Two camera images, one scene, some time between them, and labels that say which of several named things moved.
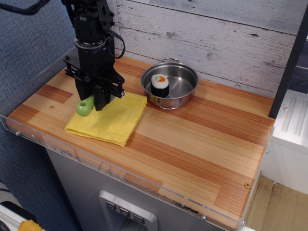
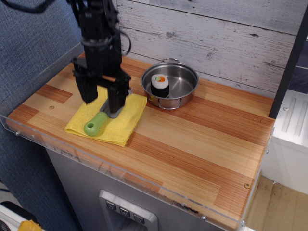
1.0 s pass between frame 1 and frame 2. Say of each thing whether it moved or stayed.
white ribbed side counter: stayed
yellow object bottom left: stayed
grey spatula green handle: moved
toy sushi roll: stayed
